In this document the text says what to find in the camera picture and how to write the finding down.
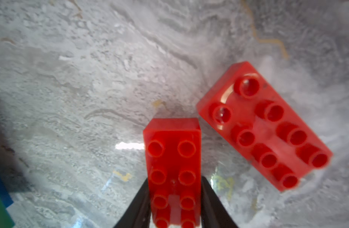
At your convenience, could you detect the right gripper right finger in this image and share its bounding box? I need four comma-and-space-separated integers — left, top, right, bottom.
201, 176, 238, 228

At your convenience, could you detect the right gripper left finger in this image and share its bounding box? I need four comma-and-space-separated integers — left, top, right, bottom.
114, 179, 151, 228

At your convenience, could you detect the red brick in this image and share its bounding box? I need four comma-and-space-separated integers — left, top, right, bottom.
143, 118, 202, 228
196, 61, 333, 192

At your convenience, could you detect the dark blue brick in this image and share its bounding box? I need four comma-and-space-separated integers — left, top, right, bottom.
0, 178, 14, 208

